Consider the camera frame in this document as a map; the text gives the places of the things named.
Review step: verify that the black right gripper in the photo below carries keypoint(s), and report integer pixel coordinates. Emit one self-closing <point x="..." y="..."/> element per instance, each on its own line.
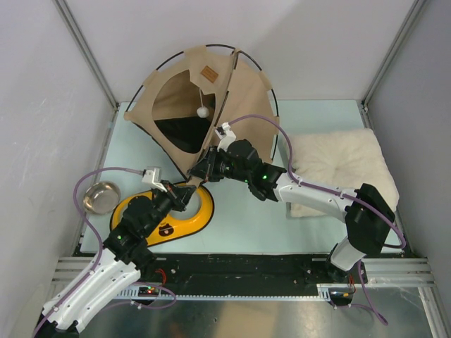
<point x="207" y="167"/>

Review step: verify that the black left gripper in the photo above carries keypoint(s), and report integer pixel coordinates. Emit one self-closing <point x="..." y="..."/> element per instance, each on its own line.
<point x="178" y="195"/>

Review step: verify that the beige fabric pet tent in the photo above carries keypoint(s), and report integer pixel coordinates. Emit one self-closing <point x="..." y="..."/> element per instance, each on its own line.
<point x="211" y="112"/>

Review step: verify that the black tent pole front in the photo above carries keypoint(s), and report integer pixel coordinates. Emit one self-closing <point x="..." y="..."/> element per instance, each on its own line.
<point x="217" y="71"/>

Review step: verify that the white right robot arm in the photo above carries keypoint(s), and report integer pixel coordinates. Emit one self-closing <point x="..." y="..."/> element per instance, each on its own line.
<point x="367" y="216"/>

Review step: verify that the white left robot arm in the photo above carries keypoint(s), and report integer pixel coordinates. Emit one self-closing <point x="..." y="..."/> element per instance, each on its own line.
<point x="122" y="257"/>

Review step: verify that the steel pet bowl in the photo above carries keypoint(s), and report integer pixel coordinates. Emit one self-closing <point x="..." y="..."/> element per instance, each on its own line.
<point x="101" y="198"/>

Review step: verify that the yellow double bowl holder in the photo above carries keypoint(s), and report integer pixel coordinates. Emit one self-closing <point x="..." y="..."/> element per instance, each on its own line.
<point x="176" y="225"/>

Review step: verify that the white pompom toy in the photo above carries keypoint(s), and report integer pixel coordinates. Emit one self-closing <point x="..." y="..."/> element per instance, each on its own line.
<point x="203" y="112"/>

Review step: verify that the small circuit board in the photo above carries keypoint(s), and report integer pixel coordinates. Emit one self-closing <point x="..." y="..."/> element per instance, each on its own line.
<point x="148" y="291"/>

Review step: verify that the cream fluffy cushion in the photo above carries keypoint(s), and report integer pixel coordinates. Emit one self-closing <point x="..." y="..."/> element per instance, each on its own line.
<point x="345" y="159"/>

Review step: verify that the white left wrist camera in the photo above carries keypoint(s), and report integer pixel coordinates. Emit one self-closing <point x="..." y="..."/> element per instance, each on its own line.
<point x="152" y="176"/>

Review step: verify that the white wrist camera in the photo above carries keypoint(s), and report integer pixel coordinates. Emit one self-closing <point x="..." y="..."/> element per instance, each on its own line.
<point x="226" y="136"/>
<point x="152" y="176"/>

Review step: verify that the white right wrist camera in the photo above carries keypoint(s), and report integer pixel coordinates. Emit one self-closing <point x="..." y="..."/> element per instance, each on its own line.
<point x="226" y="136"/>

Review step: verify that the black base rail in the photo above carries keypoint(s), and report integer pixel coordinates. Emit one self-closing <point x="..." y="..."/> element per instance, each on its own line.
<point x="239" y="274"/>

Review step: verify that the left aluminium frame post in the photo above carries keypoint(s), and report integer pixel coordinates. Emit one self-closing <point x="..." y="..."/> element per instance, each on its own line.
<point x="81" y="42"/>

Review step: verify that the aluminium frame post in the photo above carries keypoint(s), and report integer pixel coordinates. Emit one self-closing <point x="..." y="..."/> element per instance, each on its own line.
<point x="81" y="42"/>
<point x="413" y="15"/>

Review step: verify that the right aluminium frame post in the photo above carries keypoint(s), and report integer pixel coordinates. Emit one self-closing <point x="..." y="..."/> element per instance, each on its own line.
<point x="413" y="15"/>

